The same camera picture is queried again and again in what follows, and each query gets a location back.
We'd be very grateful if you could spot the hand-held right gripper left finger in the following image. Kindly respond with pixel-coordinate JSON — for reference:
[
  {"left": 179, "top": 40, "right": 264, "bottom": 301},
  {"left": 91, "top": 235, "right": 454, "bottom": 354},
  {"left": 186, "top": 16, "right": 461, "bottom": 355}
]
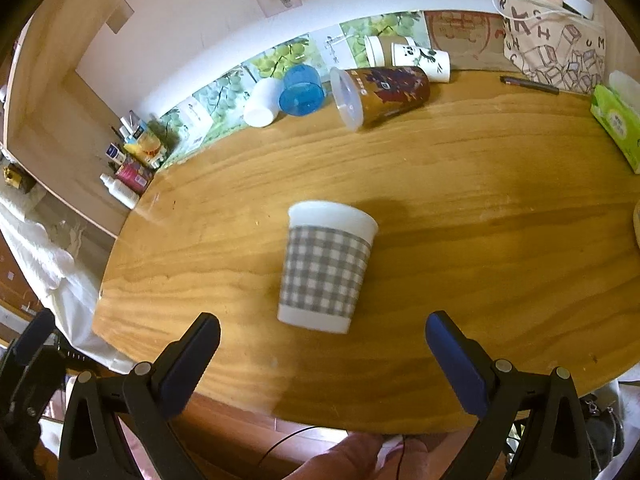
[{"left": 59, "top": 312, "right": 222, "bottom": 480}]

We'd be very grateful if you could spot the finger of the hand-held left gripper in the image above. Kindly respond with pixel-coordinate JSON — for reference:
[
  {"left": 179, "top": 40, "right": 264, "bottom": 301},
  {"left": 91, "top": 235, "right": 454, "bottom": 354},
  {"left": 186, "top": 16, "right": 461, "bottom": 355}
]
[{"left": 12, "top": 308, "right": 56, "bottom": 367}]

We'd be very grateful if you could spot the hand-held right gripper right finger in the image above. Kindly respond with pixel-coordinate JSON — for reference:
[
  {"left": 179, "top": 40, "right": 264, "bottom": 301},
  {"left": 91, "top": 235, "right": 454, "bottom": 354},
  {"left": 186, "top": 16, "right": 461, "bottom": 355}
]
[{"left": 425, "top": 311, "right": 594, "bottom": 480}]

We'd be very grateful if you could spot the grey checked white cup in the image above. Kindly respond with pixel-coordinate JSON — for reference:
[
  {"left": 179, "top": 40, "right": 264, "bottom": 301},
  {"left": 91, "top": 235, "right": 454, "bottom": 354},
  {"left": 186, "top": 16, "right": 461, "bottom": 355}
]
[{"left": 277, "top": 200, "right": 379, "bottom": 335}]

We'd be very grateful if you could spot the brown printed cup clear lid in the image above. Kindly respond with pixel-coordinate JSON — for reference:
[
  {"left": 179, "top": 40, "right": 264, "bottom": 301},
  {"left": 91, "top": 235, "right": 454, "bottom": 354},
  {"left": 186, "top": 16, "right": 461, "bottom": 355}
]
[{"left": 329, "top": 65, "right": 432, "bottom": 133}]

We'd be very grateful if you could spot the plain white cup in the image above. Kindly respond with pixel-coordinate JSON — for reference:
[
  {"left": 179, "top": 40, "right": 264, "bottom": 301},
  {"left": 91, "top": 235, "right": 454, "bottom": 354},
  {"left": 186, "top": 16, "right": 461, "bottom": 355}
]
[{"left": 243, "top": 78, "right": 286, "bottom": 128}]

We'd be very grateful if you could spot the white panda paper cup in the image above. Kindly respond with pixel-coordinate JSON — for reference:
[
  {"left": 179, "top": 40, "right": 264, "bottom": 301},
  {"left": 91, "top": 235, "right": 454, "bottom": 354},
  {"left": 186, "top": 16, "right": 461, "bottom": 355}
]
[{"left": 390, "top": 42, "right": 452, "bottom": 84}]

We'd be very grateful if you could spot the blue plastic cup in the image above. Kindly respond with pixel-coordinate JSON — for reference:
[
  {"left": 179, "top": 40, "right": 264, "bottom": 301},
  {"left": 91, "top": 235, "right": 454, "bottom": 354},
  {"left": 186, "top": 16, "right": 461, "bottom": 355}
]
[{"left": 278, "top": 64, "right": 327, "bottom": 119}]

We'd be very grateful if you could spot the brown paper cup white lid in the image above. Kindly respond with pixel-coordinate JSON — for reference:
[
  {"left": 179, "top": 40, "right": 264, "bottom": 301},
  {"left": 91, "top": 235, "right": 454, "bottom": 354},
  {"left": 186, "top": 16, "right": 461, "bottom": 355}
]
[{"left": 363, "top": 35, "right": 416, "bottom": 68}]

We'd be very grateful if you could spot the white bed sheet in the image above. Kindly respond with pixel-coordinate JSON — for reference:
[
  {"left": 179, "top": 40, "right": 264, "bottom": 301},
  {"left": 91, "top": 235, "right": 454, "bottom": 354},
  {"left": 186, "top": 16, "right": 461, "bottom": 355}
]
[{"left": 0, "top": 194, "right": 132, "bottom": 372}]

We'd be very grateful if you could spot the person's bare leg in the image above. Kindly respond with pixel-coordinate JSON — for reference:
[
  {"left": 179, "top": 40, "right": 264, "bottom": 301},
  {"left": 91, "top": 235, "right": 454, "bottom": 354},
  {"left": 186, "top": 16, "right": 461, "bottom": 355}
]
[{"left": 289, "top": 430, "right": 453, "bottom": 480}]

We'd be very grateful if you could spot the black bag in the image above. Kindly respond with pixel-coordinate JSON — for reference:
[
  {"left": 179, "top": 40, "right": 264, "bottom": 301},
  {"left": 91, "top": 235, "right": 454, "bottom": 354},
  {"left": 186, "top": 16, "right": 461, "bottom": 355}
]
[{"left": 579, "top": 394, "right": 627, "bottom": 480}]

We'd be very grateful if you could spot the white plastic bottle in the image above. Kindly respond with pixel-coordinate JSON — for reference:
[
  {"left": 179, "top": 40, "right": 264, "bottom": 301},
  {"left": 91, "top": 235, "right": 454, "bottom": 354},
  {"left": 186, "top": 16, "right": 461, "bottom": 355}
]
[{"left": 99, "top": 173, "right": 140, "bottom": 210}]

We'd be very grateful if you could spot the pink small box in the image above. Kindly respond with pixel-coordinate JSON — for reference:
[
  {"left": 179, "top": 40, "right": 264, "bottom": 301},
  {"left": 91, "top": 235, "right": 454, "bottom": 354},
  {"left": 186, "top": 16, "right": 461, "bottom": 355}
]
[{"left": 114, "top": 157, "right": 154, "bottom": 193}]

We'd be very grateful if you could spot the wooden cabinet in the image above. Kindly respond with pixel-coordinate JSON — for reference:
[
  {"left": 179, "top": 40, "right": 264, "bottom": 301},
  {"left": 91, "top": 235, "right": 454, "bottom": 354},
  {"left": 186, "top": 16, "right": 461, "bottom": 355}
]
[{"left": 0, "top": 0, "right": 166, "bottom": 239}]

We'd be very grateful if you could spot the white carton box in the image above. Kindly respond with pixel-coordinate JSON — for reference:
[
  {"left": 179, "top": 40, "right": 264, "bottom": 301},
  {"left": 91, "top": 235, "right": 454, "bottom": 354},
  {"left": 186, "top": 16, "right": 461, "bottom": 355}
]
[{"left": 172, "top": 97, "right": 216, "bottom": 154}]

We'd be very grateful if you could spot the black pen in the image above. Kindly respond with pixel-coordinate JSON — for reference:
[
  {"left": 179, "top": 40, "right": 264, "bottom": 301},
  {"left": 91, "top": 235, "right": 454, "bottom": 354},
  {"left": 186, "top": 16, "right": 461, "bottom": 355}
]
[{"left": 499, "top": 75, "right": 560, "bottom": 95}]

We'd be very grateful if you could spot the green tissue pack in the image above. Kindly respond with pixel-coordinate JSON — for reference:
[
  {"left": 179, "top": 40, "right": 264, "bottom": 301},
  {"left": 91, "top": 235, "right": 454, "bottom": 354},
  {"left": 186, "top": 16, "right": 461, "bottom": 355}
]
[{"left": 589, "top": 70, "right": 640, "bottom": 175}]

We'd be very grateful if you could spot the brown red-stamped paper bag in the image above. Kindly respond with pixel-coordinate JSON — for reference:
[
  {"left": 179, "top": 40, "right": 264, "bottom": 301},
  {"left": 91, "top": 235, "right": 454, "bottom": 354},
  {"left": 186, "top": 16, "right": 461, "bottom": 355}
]
[{"left": 424, "top": 9, "right": 507, "bottom": 73}]

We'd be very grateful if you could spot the beige lettered tote bag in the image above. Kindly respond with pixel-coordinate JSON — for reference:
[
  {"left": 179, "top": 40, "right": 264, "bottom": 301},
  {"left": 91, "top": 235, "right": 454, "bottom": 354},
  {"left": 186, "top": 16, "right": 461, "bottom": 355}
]
[{"left": 502, "top": 0, "right": 609, "bottom": 95}]

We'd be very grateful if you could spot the grape printed poster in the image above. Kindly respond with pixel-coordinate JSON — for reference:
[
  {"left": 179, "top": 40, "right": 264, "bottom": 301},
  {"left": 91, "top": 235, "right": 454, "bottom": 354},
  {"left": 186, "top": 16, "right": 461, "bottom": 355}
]
[{"left": 154, "top": 9, "right": 432, "bottom": 162}]

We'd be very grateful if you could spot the thin black cable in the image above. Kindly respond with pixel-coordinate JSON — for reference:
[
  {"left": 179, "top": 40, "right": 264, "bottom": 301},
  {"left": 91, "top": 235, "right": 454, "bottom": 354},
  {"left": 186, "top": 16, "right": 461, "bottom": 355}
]
[{"left": 257, "top": 424, "right": 322, "bottom": 467}]

